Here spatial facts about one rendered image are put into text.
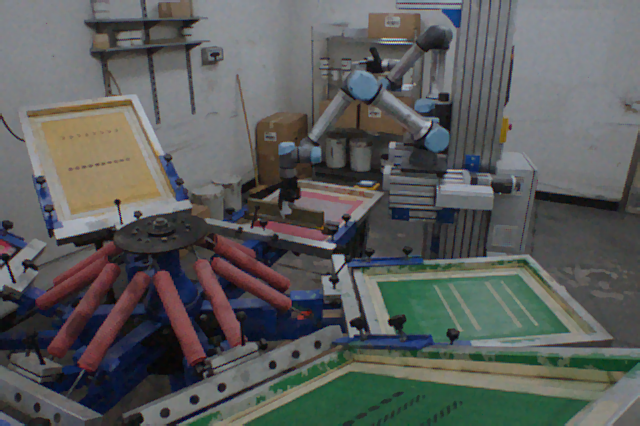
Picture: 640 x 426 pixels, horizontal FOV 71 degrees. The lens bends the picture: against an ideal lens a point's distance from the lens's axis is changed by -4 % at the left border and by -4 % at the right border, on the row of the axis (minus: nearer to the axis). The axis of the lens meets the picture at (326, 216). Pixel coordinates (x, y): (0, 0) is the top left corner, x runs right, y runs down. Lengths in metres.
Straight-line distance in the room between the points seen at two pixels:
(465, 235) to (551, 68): 3.17
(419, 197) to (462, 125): 0.43
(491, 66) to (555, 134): 3.26
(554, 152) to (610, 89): 0.83
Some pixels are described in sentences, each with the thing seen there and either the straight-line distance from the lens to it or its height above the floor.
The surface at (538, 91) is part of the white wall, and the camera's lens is 5.57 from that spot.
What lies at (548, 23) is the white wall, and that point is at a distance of 5.52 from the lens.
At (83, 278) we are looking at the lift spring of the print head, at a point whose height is 1.19.
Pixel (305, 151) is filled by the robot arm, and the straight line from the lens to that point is 2.12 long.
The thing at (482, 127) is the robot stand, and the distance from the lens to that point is 2.51.
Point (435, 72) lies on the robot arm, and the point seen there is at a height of 1.64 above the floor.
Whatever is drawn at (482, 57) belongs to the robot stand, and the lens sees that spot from 2.45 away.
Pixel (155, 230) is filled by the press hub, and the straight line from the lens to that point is 1.56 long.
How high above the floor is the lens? 1.94
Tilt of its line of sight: 23 degrees down
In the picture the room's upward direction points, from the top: straight up
